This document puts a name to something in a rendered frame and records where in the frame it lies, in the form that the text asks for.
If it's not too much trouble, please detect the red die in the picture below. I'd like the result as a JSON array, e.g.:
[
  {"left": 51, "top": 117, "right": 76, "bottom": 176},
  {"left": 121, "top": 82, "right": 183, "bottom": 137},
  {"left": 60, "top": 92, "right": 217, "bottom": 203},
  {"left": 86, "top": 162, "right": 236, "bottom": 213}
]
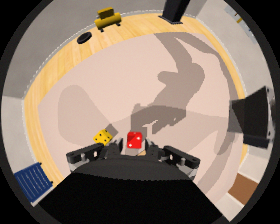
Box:
[{"left": 127, "top": 132, "right": 142, "bottom": 148}]

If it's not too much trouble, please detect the tan square mat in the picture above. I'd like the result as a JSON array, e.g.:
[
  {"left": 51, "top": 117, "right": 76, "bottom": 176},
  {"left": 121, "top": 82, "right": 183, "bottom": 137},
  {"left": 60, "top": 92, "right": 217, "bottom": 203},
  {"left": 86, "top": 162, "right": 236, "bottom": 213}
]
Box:
[{"left": 136, "top": 150, "right": 146, "bottom": 156}]

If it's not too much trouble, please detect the yellow die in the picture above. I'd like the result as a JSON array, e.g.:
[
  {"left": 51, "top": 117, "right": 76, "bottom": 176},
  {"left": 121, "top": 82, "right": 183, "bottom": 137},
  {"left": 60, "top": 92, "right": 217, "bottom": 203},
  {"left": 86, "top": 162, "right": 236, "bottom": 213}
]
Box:
[{"left": 93, "top": 129, "right": 113, "bottom": 146}]

